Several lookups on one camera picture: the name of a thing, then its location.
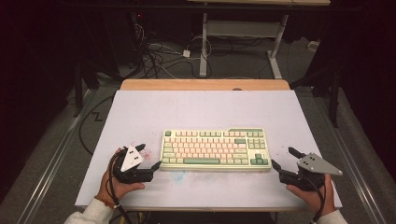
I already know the white table cover sheet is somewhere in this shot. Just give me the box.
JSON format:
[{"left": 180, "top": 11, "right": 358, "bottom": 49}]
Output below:
[{"left": 74, "top": 89, "right": 344, "bottom": 209}]

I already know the tangle of floor cables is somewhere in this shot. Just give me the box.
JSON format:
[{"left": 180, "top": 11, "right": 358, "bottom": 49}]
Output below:
[{"left": 134, "top": 24, "right": 213, "bottom": 79}]

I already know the white metal desk frame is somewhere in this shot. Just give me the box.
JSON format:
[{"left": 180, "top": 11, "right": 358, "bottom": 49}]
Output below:
[{"left": 199, "top": 12, "right": 289, "bottom": 79}]

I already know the person's left hand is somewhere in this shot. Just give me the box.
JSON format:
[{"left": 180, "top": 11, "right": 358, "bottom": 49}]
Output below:
[{"left": 98, "top": 148, "right": 146, "bottom": 204}]

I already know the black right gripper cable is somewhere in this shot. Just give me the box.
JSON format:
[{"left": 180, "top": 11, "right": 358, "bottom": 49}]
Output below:
[{"left": 300, "top": 174, "right": 327, "bottom": 223}]

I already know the red wrist bracelet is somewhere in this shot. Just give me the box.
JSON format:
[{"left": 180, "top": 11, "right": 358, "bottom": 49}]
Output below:
[{"left": 94, "top": 195, "right": 120, "bottom": 209}]

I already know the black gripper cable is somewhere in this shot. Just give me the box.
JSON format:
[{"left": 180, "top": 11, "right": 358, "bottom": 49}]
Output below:
[
  {"left": 106, "top": 152, "right": 134, "bottom": 224},
  {"left": 300, "top": 174, "right": 327, "bottom": 223}
]

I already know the black floor cable loop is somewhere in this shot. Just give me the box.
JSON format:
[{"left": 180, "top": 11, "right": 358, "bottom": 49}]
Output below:
[{"left": 78, "top": 94, "right": 116, "bottom": 157}]

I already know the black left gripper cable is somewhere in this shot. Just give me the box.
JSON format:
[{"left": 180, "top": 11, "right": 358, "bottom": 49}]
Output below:
[{"left": 106, "top": 152, "right": 134, "bottom": 224}]

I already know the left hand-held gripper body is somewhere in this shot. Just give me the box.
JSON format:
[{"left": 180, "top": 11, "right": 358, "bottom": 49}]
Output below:
[{"left": 112, "top": 144, "right": 155, "bottom": 185}]

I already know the person's right hand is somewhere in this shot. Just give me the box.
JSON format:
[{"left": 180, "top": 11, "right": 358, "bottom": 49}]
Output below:
[{"left": 285, "top": 174, "right": 336, "bottom": 217}]

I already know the green and cream mechanical keyboard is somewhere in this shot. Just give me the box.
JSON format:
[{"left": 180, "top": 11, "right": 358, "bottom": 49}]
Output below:
[{"left": 159, "top": 127, "right": 273, "bottom": 173}]

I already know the black metal stand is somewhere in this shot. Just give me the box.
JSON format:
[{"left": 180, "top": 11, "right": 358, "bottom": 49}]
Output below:
[
  {"left": 73, "top": 62, "right": 101, "bottom": 119},
  {"left": 292, "top": 62, "right": 341, "bottom": 129}
]

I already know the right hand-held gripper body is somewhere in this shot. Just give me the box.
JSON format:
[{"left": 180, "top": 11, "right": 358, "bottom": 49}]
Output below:
[{"left": 279, "top": 152, "right": 344, "bottom": 191}]

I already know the metal floor rail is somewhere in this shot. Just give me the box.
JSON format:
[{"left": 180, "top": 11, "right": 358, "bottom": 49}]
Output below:
[
  {"left": 15, "top": 90, "right": 94, "bottom": 224},
  {"left": 314, "top": 96, "right": 389, "bottom": 224}
]

